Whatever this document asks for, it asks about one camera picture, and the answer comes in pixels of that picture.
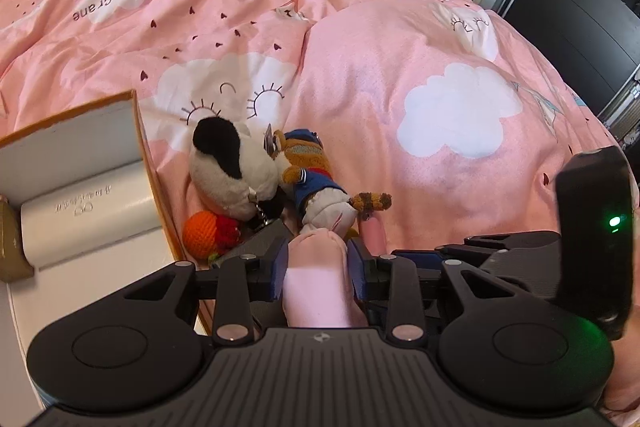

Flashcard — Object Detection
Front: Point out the pink cloud-print duvet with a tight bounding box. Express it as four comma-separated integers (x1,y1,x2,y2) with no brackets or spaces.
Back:
0,0,640,338

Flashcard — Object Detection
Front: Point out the orange crochet ball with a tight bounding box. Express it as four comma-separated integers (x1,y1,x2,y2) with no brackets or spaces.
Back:
181,212,246,265

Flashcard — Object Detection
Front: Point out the orange-edged white storage box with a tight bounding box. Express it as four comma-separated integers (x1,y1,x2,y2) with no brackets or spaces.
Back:
0,89,213,340

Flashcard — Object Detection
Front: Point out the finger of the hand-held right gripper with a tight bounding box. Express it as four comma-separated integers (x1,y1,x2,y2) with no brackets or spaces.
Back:
391,248,501,270
462,230,562,255

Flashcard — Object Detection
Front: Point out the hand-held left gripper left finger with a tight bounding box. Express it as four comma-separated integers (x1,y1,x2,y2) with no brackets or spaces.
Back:
122,239,292,347

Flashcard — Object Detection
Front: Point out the white cylinder roll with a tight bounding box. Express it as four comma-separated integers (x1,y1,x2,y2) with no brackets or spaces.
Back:
20,186,164,269

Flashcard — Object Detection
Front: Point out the metal rack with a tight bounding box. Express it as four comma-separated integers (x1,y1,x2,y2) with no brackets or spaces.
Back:
597,74,640,145

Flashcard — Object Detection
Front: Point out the gold packet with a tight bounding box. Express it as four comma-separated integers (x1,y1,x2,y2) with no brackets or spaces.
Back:
0,200,35,284

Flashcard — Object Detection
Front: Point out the brown plush toy blue jacket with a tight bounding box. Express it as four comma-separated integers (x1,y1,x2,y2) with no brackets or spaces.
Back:
270,129,393,242

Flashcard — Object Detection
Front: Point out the pink white plush toy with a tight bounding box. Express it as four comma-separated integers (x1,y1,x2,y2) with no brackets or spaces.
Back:
282,227,371,329

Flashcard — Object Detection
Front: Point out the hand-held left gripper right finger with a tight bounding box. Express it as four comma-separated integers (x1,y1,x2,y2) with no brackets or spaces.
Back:
346,239,521,344

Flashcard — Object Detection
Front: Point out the black white panda plush keychain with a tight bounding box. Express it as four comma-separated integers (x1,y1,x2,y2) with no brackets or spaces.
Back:
189,117,284,233

